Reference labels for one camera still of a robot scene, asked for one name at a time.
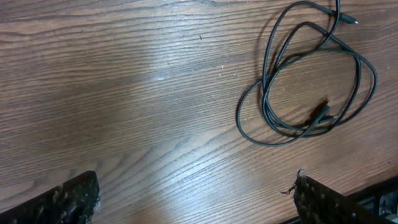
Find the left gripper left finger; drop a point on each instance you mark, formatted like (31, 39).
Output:
(74, 201)

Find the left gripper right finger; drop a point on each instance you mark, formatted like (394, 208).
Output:
(326, 205)

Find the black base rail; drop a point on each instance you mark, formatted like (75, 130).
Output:
(373, 199)

